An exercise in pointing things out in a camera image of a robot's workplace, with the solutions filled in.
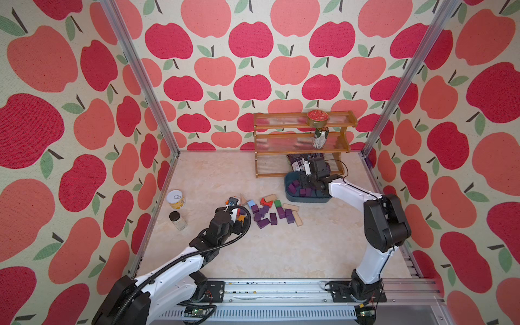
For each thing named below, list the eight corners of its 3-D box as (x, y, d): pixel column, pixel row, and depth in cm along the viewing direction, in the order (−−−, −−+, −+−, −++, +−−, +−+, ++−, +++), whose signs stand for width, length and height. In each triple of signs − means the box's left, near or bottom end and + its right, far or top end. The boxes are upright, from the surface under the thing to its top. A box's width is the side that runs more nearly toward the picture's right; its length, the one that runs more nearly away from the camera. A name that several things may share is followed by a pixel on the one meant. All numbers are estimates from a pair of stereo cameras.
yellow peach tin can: (167, 209, 99) (162, 203, 94) (171, 196, 104) (167, 189, 99) (183, 209, 99) (179, 203, 94) (186, 196, 104) (183, 189, 99)
